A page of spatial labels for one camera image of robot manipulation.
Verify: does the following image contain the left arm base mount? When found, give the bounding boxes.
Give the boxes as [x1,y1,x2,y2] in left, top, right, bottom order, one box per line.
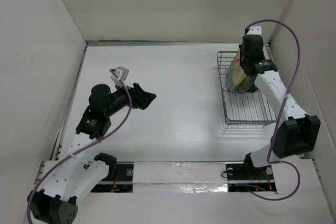
[91,162,134,193]

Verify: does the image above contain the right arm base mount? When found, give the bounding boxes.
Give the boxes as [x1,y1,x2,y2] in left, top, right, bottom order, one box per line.
[221,163,277,192]

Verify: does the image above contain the light blue flower plate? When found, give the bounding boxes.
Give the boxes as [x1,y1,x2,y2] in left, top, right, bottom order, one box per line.
[226,60,236,93]

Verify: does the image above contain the dark teal scalloped plate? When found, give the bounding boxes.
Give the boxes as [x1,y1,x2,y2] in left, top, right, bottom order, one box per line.
[246,76,258,93]

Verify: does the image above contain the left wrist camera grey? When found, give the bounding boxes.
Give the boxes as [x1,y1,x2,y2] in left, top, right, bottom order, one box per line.
[110,66,129,82]

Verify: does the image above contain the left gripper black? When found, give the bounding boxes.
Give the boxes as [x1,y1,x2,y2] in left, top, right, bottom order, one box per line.
[104,80,155,118]

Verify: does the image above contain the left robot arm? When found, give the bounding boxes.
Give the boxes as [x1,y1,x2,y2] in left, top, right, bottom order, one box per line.
[26,83,156,223]

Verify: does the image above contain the black wire dish rack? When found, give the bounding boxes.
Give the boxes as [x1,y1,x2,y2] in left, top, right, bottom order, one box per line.
[216,51,276,126]

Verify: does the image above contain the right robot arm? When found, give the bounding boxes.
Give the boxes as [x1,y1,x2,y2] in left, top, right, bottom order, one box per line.
[239,35,321,178]

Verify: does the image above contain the beige bird plate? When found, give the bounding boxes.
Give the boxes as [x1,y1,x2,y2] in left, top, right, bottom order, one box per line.
[233,46,248,93]

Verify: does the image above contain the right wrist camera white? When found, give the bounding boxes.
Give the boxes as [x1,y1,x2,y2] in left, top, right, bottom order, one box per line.
[245,26,262,36]

